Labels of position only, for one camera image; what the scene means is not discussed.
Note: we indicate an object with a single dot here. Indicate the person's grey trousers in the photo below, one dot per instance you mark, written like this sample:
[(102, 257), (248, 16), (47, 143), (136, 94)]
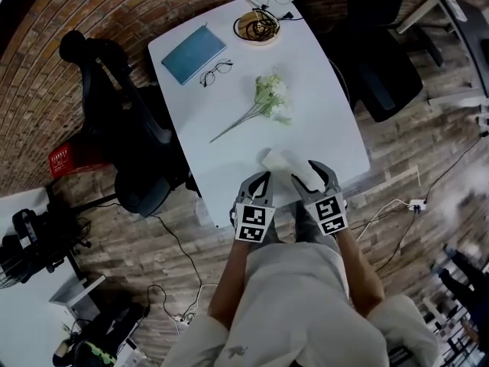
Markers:
[(317, 231)]

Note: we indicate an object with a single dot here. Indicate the person's light shirt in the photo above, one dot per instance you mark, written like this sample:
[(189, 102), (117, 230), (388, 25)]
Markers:
[(305, 312)]

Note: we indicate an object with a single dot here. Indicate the black office chair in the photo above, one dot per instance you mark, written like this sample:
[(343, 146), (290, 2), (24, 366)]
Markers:
[(382, 71), (145, 159)]

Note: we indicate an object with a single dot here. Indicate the person's left forearm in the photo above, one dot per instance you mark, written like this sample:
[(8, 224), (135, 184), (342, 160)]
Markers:
[(231, 285)]

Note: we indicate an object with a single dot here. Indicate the white cloth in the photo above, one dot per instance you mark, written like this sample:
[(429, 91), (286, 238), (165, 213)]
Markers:
[(284, 164)]

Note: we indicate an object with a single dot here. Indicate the person's right forearm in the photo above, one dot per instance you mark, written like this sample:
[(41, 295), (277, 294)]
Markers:
[(361, 273)]

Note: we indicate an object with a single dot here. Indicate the black floor fan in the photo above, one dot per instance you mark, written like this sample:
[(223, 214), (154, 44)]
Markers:
[(78, 231)]

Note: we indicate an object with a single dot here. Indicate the thin-framed eyeglasses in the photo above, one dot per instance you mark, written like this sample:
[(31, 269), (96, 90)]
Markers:
[(216, 73)]

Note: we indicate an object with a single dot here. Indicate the gold lamp with white globe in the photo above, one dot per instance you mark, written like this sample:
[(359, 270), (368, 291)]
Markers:
[(258, 29)]

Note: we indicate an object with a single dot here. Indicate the blue notebook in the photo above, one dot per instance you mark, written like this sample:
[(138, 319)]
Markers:
[(193, 54)]

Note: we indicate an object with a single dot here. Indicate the black device with label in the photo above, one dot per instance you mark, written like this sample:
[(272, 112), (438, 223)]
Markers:
[(24, 229)]

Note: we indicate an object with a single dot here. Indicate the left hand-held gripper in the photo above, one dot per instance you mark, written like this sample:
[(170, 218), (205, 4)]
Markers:
[(250, 222)]

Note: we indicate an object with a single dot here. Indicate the white artificial flower bouquet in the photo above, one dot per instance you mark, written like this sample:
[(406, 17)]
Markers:
[(273, 94)]

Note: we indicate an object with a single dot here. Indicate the red plastic crate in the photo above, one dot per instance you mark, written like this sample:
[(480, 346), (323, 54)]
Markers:
[(63, 161)]

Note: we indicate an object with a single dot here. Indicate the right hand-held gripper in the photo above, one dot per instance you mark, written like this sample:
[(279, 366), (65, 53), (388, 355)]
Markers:
[(328, 214)]

